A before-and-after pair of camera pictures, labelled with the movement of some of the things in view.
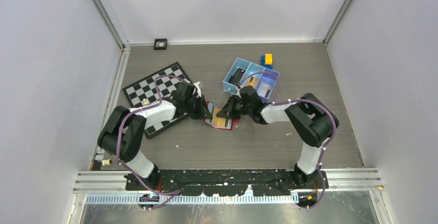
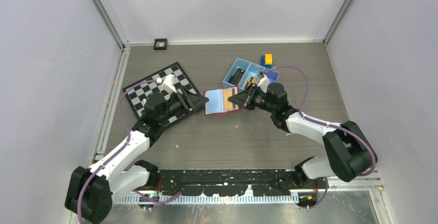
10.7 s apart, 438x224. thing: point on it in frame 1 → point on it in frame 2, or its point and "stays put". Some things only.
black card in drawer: (235, 79) stays put
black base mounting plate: (227, 182) stays put
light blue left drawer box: (231, 82) stays put
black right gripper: (225, 111) → (246, 97)
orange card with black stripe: (217, 121) → (229, 92)
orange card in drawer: (252, 81) stays put
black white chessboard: (154, 89) stays put
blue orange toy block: (266, 61) stays put
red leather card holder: (219, 122) → (218, 102)
